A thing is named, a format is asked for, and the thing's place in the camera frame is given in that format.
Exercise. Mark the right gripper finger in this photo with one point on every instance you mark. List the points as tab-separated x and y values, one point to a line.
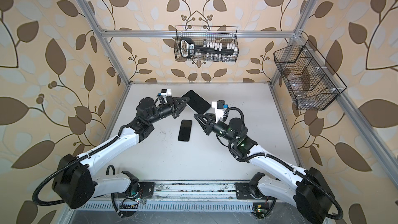
205	126
204	117

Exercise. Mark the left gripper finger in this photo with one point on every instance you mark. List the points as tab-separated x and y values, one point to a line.
180	108
181	100

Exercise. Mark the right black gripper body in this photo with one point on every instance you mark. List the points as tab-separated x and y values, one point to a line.
222	129

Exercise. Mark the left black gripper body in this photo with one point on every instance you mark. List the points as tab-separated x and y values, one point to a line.
165	109

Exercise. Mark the black smartphone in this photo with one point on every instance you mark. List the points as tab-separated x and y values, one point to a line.
197	103
185	131

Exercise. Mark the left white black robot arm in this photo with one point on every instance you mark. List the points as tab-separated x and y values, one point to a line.
75	182

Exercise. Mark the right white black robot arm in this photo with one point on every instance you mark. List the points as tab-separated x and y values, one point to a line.
307	190

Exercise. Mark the black tool with white bits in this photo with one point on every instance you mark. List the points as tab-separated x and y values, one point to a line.
207	49

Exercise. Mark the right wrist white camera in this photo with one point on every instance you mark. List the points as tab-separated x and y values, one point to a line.
220	108

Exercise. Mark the wrist white camera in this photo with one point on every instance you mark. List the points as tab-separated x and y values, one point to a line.
164	93
220	108

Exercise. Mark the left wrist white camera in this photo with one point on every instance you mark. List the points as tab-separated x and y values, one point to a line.
164	93

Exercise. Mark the back wall wire basket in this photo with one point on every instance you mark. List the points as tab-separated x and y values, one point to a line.
220	34

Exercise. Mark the wall wire basket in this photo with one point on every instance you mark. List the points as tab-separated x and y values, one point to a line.
312	82
220	34

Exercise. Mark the aluminium front rail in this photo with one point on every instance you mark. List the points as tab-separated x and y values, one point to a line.
191	195

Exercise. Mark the right wall wire basket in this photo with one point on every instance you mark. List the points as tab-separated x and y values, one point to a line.
312	82

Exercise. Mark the aluminium frame bars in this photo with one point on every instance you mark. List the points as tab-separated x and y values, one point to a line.
380	150

